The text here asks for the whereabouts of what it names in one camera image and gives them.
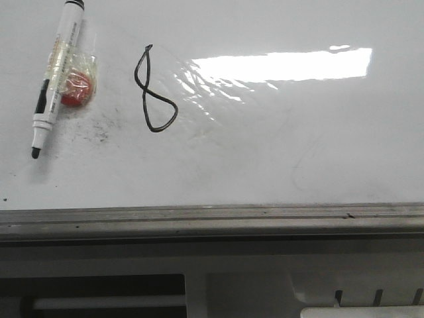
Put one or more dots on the white bar in opening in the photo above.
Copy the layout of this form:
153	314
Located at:
112	302

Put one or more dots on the white whiteboard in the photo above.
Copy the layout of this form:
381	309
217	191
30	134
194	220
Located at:
220	102

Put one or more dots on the white plastic base housing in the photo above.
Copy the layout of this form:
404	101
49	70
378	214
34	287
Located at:
270	277

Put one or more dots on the grey aluminium whiteboard frame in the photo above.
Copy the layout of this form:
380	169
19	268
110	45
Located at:
210	221

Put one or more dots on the white rectangular tray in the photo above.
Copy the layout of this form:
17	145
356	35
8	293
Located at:
373	312

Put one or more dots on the red round magnet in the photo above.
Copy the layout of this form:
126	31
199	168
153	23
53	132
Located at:
78	89

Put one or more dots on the white black whiteboard marker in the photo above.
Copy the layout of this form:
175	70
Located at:
50	95

